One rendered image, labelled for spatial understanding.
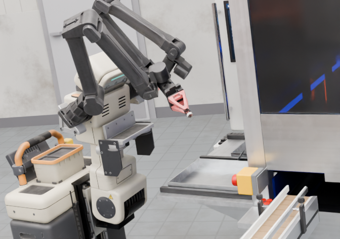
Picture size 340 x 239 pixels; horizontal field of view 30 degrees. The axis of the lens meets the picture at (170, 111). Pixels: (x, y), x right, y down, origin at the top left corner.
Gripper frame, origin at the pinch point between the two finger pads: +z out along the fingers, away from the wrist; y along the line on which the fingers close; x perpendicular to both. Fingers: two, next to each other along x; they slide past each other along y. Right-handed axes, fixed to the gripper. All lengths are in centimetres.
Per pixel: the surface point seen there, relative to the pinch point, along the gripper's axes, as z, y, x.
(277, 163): 39.0, -3.9, 13.7
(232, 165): 4.3, -36.2, 10.1
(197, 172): -0.6, -35.4, -3.7
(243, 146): -10, -46, 21
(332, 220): 59, -18, 20
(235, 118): -54, -76, 37
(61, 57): -414, -247, -10
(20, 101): -434, -289, -73
